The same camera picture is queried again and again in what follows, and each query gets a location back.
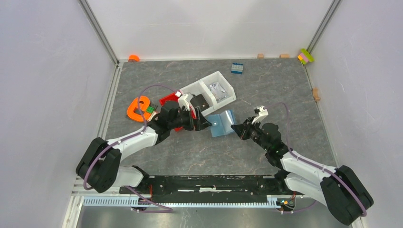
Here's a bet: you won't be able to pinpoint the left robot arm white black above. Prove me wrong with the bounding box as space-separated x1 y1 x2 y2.
76 101 212 194

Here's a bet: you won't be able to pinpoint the orange round cap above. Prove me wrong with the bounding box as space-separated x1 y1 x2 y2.
128 55 140 62

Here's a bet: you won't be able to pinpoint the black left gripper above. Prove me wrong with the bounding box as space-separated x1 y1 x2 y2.
168 106 211 131

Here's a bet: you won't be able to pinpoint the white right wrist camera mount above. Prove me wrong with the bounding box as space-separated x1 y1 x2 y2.
251 105 269 124

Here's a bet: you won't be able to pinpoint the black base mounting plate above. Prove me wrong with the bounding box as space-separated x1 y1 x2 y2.
134 175 299 203

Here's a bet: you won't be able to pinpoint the curved wooden piece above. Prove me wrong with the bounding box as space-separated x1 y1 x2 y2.
312 88 321 102

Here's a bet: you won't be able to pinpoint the white plastic bin with packet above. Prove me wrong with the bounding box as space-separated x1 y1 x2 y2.
199 71 237 111

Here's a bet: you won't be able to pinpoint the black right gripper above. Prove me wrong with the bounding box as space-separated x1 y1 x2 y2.
231 116 269 152

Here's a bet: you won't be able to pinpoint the green toy brick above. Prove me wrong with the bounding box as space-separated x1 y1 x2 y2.
145 106 155 114

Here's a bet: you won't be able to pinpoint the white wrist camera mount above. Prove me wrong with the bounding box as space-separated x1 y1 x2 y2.
251 105 269 124
174 91 194 111

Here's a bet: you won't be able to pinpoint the red plastic bin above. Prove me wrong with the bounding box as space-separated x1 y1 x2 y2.
157 93 182 131

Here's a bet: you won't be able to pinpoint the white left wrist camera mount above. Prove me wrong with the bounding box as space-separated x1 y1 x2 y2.
174 91 194 111

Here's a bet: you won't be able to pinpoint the orange letter e toy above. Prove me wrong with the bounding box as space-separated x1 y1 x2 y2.
126 95 151 122

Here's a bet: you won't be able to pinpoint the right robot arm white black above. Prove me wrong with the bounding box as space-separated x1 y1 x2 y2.
231 117 374 226

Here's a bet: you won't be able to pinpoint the blue lego brick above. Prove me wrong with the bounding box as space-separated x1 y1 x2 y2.
231 63 244 74

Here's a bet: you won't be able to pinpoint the green pink stacked bricks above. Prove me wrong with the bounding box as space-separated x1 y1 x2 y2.
297 48 315 65

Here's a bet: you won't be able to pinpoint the aluminium frame rail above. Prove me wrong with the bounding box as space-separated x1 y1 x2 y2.
71 175 357 209

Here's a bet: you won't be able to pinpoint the clear plastic packet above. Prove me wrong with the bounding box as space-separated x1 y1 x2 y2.
208 82 228 102

